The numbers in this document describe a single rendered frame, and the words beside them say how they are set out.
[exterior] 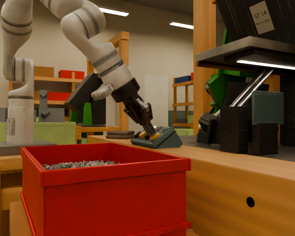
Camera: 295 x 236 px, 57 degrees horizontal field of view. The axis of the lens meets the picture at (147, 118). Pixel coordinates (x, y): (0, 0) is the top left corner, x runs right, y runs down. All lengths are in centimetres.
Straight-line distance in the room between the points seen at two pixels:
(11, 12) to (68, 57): 716
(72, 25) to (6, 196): 62
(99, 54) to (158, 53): 859
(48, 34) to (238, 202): 787
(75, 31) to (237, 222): 51
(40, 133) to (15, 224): 97
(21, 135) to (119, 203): 78
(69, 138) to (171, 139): 83
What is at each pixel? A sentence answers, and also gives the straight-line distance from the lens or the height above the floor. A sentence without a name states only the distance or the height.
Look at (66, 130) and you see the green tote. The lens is 148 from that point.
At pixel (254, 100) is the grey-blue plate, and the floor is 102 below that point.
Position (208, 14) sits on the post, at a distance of 162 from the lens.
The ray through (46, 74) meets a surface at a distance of 739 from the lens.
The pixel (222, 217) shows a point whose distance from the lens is 53.
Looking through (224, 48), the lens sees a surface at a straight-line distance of 59.
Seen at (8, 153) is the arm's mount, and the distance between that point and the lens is 107.
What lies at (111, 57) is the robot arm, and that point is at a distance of 67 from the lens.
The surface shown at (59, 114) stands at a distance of 176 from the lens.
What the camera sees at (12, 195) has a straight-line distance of 105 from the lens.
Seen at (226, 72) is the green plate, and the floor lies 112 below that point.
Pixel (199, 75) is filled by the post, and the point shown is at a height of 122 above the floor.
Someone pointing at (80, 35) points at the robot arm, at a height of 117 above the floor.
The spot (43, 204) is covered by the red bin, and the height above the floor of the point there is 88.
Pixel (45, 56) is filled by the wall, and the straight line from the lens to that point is 802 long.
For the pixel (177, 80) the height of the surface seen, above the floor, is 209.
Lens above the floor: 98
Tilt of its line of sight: level
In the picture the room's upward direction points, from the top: straight up
